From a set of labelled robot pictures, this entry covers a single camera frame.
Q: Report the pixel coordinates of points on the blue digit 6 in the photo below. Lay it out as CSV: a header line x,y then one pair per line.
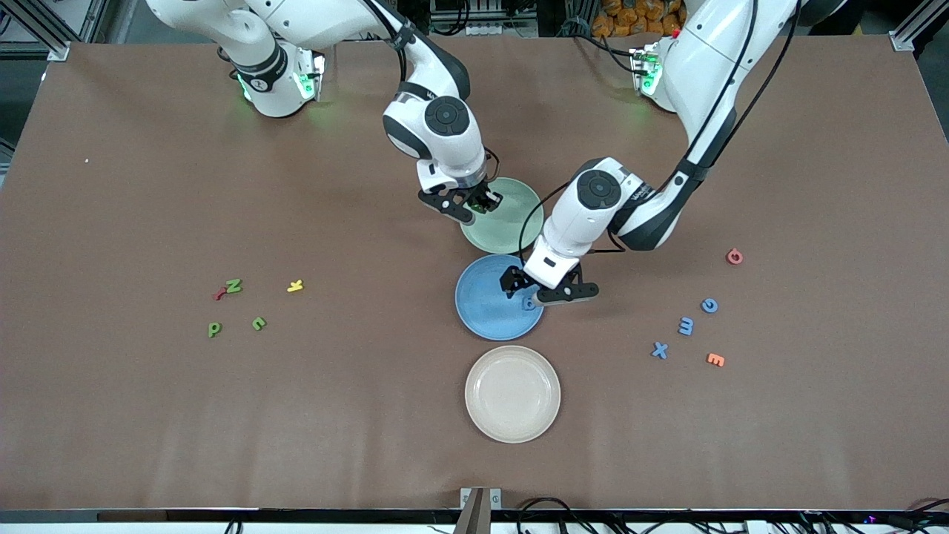
x,y
528,302

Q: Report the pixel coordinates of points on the blue plate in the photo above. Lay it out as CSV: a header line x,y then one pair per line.
x,y
482,315

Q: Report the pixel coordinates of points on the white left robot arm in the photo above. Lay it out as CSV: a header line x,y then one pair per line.
x,y
712,67

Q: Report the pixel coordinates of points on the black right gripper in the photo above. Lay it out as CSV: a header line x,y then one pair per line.
x,y
480,195

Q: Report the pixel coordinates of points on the light green plate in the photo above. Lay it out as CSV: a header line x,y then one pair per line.
x,y
511,230

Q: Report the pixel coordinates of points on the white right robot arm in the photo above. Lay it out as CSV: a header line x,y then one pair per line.
x,y
445,141

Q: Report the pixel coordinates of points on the yellow letter K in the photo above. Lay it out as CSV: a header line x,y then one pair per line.
x,y
295,285

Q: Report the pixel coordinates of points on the blue letter m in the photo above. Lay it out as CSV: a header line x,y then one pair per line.
x,y
686,325

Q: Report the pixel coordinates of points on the black table edge rail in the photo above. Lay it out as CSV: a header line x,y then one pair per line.
x,y
222,515

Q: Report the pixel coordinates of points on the green letter p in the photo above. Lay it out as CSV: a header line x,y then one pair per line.
x,y
214,328

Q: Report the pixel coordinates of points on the grey metal bracket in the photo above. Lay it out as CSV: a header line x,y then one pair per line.
x,y
480,508

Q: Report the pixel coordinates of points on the blue letter X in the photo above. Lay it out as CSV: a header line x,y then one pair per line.
x,y
659,350

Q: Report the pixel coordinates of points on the long white power strip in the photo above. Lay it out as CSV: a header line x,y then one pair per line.
x,y
500,30

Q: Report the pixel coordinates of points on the red letter G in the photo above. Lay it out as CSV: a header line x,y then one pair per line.
x,y
734,256

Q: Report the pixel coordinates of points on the orange letter E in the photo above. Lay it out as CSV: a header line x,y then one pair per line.
x,y
715,360

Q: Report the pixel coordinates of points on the beige plate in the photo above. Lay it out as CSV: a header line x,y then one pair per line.
x,y
512,394

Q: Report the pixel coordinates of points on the blue letter c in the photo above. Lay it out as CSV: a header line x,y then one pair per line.
x,y
709,305

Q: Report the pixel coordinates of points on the orange bag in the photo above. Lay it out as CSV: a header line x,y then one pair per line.
x,y
630,18

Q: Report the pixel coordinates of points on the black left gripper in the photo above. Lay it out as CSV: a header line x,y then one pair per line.
x,y
513,280

